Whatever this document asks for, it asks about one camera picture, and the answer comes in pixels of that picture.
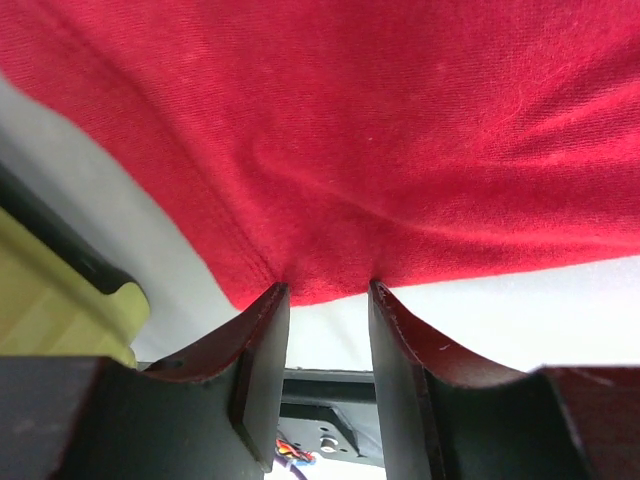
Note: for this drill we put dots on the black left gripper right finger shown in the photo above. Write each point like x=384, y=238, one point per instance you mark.
x=446, y=412

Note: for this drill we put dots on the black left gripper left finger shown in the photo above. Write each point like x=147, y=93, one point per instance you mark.
x=208, y=411

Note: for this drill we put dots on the red t shirt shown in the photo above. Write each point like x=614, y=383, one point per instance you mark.
x=328, y=143

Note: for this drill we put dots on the green plastic bin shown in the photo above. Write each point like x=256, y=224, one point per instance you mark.
x=49, y=309

